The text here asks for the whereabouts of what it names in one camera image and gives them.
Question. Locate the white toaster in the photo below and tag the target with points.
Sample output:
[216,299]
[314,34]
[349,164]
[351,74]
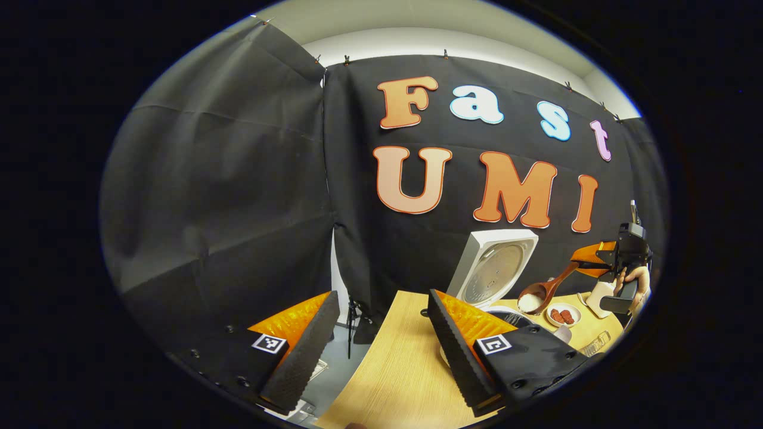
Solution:
[595,298]

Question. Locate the brown wooden spoon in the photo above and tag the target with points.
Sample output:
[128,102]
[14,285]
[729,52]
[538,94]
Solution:
[557,283]

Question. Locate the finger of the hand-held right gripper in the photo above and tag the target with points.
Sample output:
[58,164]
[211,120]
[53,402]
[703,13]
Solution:
[596,271]
[596,251]

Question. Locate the red meat piece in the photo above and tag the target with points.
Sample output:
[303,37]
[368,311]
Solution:
[568,317]
[557,316]

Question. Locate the white oval plate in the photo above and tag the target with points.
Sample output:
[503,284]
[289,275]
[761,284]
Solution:
[576,320]

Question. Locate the white rice cooker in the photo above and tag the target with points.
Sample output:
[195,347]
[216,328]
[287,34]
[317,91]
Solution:
[495,274]

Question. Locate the black backdrop cloth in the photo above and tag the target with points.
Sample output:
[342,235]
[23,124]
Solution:
[238,208]

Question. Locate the scoop of white rice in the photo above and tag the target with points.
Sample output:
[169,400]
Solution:
[530,305]

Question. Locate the black stand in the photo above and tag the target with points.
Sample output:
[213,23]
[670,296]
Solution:
[363,330]

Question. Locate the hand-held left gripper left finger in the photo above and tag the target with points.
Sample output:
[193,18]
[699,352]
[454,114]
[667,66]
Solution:
[307,357]

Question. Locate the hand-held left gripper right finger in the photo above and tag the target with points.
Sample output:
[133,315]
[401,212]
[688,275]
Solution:
[459,357]

